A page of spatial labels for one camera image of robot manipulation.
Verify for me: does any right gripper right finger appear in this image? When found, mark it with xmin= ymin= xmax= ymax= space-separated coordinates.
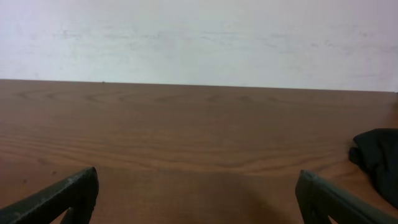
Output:
xmin=295 ymin=170 xmax=397 ymax=224

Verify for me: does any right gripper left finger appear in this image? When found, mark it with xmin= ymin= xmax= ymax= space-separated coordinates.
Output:
xmin=1 ymin=167 xmax=99 ymax=224

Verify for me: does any crumpled black garment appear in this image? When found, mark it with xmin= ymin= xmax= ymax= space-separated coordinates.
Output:
xmin=348 ymin=128 xmax=397 ymax=207

